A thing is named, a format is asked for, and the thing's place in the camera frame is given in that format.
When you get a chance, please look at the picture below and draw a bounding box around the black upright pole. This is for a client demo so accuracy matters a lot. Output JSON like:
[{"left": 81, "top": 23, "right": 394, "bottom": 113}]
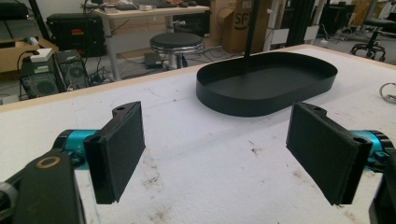
[{"left": 243, "top": 0, "right": 261, "bottom": 59}]

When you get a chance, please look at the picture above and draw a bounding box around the wooden desk with white legs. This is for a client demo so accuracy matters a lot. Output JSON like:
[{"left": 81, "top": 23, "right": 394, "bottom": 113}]
[{"left": 92, "top": 4, "right": 210, "bottom": 82}]

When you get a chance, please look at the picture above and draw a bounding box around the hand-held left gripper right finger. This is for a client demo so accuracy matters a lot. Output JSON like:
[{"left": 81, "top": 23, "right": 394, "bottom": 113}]
[{"left": 285, "top": 102, "right": 374, "bottom": 207}]

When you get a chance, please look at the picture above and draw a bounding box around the black oval tray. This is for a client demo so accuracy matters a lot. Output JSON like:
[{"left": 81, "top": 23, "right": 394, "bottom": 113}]
[{"left": 195, "top": 51, "right": 339, "bottom": 119}]

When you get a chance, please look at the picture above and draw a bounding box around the black computer tower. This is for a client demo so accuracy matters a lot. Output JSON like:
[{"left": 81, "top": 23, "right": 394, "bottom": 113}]
[{"left": 19, "top": 49, "right": 92, "bottom": 100}]

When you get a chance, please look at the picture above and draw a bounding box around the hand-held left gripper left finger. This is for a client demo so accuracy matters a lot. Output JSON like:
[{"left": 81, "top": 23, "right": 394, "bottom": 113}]
[{"left": 83, "top": 101, "right": 147, "bottom": 205}]

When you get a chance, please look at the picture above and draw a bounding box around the large cardboard box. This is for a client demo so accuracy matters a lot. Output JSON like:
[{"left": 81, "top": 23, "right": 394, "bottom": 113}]
[{"left": 217, "top": 0, "right": 275, "bottom": 54}]

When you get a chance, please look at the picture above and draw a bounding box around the round black stool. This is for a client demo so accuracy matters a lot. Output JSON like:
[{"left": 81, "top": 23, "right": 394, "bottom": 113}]
[{"left": 149, "top": 32, "right": 205, "bottom": 70}]

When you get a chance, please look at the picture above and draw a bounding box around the black office chair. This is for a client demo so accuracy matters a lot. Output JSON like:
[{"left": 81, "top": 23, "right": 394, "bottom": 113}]
[{"left": 349, "top": 18, "right": 396, "bottom": 63}]

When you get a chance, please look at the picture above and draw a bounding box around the white power adapter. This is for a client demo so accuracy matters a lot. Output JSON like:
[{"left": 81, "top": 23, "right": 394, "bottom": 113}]
[{"left": 29, "top": 48, "right": 54, "bottom": 63}]

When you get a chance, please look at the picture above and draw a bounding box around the small black box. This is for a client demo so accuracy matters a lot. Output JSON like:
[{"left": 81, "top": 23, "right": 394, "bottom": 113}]
[{"left": 144, "top": 51, "right": 164, "bottom": 70}]

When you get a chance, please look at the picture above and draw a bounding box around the black equipment case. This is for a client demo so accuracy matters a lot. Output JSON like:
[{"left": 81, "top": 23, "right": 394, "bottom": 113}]
[{"left": 46, "top": 12, "right": 107, "bottom": 58}]

